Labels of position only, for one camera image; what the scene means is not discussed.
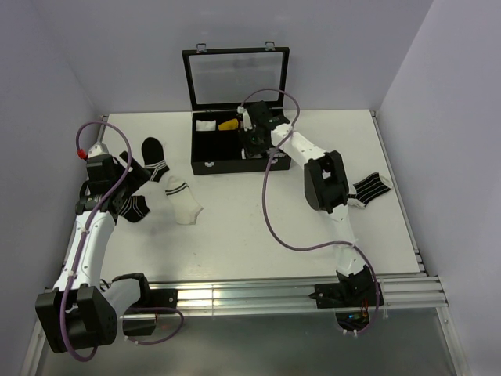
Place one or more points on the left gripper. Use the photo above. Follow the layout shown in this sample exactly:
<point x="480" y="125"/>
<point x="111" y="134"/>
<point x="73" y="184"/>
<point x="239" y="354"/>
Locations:
<point x="137" y="177"/>

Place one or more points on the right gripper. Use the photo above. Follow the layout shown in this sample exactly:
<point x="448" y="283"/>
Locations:
<point x="249" y="150"/>

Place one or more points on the white sock with black lines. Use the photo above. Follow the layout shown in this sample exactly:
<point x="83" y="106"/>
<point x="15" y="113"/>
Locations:
<point x="279" y="155"/>

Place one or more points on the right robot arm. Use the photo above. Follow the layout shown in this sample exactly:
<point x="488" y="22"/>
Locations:
<point x="326" y="190"/>

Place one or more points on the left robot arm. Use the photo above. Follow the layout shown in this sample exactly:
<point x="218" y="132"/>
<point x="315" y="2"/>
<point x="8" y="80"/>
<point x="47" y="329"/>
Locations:
<point x="76" y="312"/>

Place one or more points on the black sock with white stripes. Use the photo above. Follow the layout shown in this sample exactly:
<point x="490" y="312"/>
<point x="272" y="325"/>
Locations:
<point x="154" y="160"/>

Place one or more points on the yellow rolled sock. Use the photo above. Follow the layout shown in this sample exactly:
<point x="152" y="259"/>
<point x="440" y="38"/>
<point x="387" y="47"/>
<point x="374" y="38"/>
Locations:
<point x="229" y="125"/>

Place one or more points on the black white horizontal striped sock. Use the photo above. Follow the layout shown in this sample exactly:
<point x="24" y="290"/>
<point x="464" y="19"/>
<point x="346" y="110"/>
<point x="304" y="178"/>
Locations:
<point x="134" y="209"/>

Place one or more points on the white rolled sock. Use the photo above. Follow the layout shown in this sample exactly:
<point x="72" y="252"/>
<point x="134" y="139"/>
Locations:
<point x="205" y="126"/>

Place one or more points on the cream sock with black stripes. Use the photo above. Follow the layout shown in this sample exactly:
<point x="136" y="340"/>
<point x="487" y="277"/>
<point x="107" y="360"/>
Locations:
<point x="185" y="205"/>

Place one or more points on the black storage box with lid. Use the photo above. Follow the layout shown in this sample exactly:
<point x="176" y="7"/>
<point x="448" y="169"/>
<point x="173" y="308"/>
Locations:
<point x="218" y="81"/>

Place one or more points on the black sock white vertical stripes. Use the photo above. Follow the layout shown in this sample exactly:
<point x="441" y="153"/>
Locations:
<point x="368" y="189"/>

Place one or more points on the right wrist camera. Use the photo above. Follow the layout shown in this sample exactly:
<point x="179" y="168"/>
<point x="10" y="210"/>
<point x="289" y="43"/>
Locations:
<point x="245" y="119"/>

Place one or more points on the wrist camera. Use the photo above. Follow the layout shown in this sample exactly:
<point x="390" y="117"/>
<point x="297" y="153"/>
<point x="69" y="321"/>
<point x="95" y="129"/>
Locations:
<point x="245" y="119"/>
<point x="97" y="150"/>

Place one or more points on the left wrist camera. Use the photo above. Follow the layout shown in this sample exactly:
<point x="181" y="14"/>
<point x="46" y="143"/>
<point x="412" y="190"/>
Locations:
<point x="97" y="150"/>

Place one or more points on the aluminium frame rail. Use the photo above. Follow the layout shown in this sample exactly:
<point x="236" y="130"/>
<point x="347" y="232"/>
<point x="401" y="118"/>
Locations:
<point x="297" y="295"/>

